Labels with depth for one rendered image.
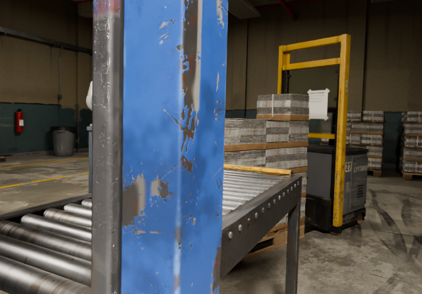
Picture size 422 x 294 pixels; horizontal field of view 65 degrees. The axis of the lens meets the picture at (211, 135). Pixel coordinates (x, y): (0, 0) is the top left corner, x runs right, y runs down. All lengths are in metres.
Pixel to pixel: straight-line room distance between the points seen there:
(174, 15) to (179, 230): 0.14
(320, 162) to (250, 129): 1.21
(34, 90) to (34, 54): 0.88
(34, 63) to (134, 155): 9.20
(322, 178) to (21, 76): 7.50
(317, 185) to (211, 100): 3.32
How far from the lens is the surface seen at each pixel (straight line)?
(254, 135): 2.51
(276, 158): 2.75
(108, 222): 0.27
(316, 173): 3.54
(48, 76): 9.61
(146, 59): 0.24
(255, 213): 1.03
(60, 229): 0.89
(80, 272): 0.66
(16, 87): 9.11
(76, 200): 1.11
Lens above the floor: 1.06
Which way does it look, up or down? 3 degrees down
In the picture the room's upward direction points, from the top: 1 degrees clockwise
